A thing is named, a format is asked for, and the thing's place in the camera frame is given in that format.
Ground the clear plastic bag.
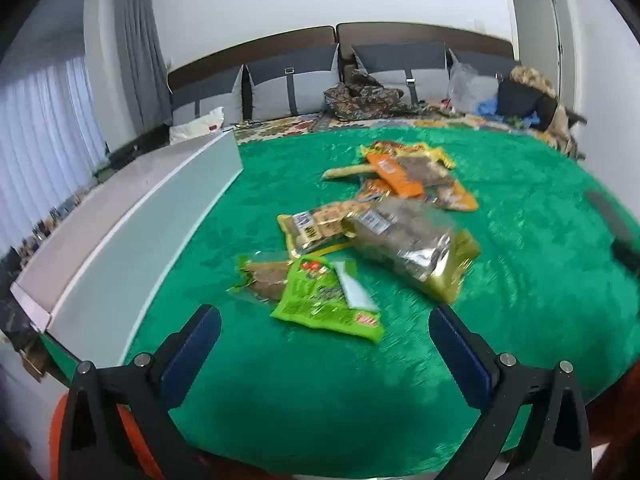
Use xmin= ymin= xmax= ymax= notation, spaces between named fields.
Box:
xmin=446 ymin=62 xmax=501 ymax=113

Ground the dark floral garment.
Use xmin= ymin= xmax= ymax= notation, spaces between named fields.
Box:
xmin=322 ymin=69 xmax=441 ymax=121

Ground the large clear gold snack packet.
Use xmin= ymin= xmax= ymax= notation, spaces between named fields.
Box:
xmin=345 ymin=197 xmax=481 ymax=303

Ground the black plastic bag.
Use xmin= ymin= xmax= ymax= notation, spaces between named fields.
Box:
xmin=0 ymin=252 xmax=46 ymax=351

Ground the orange brown snack packet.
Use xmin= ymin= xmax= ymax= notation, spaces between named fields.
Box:
xmin=425 ymin=177 xmax=478 ymax=211

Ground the clear green-edged snack packet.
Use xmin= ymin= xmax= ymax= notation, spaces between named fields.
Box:
xmin=227 ymin=255 xmax=301 ymax=303

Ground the pile of assorted packages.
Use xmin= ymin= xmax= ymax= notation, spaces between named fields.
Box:
xmin=0 ymin=160 xmax=108 ymax=286

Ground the green patterned tablecloth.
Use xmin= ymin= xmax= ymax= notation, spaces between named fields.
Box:
xmin=42 ymin=125 xmax=640 ymax=478

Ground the grey curtain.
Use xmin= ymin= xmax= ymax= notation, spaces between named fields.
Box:
xmin=114 ymin=0 xmax=173 ymax=136

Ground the grey two-tone cushion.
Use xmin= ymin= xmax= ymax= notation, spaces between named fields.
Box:
xmin=244 ymin=44 xmax=340 ymax=121
xmin=352 ymin=42 xmax=448 ymax=103
xmin=447 ymin=49 xmax=516 ymax=91
xmin=170 ymin=67 xmax=246 ymax=126

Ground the yellow cartoon snack packet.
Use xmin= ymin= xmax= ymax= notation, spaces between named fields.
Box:
xmin=360 ymin=140 xmax=456 ymax=171

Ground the grey sofa with cushions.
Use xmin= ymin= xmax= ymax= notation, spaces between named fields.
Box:
xmin=167 ymin=22 xmax=516 ymax=96

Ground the beige long snack packet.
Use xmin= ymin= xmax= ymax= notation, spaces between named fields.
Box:
xmin=321 ymin=162 xmax=373 ymax=181

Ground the clear brown snack packet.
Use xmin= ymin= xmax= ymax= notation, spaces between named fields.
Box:
xmin=395 ymin=156 xmax=453 ymax=188

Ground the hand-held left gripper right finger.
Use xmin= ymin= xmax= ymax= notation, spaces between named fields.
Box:
xmin=428 ymin=304 xmax=593 ymax=480

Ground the yellow clear-window snack packet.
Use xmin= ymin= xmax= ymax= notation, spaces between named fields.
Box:
xmin=277 ymin=200 xmax=371 ymax=261

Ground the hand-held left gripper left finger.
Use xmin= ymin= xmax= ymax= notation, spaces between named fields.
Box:
xmin=59 ymin=304 xmax=222 ymax=480

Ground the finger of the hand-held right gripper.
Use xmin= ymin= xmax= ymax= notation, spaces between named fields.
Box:
xmin=586 ymin=191 xmax=640 ymax=276

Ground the bright green snack packet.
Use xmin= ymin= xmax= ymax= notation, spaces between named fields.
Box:
xmin=270 ymin=256 xmax=385 ymax=345

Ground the white cardboard box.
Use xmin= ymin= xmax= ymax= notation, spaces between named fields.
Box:
xmin=10 ymin=130 xmax=243 ymax=370

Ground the white sheer curtain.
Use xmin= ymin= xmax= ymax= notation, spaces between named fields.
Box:
xmin=0 ymin=55 xmax=108 ymax=256

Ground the white door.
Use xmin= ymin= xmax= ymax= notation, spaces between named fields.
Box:
xmin=505 ymin=0 xmax=576 ymax=106

